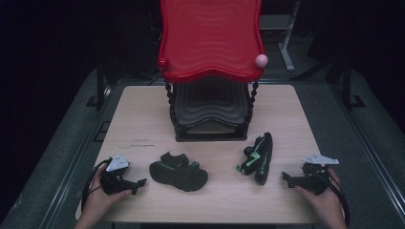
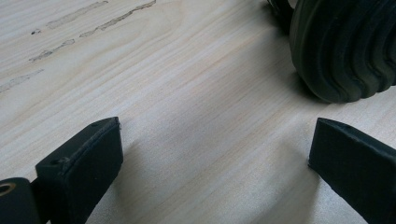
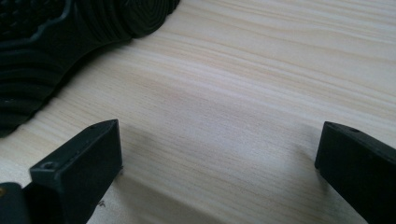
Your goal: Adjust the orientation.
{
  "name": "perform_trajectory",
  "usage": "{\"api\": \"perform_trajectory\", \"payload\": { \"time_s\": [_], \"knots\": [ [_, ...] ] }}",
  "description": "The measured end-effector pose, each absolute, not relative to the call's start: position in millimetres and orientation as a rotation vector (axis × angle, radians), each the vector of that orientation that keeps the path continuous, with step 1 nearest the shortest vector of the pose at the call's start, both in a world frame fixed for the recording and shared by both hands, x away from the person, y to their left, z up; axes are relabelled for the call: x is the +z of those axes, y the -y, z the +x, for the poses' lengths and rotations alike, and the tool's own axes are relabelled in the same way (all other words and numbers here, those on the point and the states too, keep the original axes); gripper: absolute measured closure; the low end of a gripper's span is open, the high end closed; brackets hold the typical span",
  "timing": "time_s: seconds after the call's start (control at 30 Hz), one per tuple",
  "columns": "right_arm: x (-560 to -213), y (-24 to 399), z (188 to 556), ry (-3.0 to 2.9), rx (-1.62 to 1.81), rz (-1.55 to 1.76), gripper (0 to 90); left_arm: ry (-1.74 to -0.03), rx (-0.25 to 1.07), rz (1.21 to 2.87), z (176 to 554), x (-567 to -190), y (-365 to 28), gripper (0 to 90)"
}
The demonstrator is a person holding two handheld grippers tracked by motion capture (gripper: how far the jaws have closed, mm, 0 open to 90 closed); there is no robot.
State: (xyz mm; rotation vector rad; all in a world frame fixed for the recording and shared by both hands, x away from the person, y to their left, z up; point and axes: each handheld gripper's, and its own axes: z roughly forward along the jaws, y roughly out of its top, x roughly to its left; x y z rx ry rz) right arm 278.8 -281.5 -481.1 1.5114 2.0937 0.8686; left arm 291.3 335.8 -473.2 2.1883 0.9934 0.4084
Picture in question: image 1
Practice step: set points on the person's right hand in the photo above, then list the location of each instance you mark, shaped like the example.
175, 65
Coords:
328, 203

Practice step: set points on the person's left hand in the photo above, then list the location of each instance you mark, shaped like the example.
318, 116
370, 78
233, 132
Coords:
95, 203

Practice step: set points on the black metal post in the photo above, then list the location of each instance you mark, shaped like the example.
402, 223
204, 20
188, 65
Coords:
347, 86
100, 86

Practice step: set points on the black rail bracket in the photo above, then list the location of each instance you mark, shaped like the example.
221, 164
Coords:
102, 131

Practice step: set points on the red and black shoe rack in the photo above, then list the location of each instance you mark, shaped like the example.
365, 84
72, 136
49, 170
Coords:
210, 38

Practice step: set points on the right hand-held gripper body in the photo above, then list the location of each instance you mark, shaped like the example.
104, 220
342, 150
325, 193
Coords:
315, 181

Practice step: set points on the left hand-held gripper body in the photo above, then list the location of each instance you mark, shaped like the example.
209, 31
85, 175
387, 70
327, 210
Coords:
114, 183

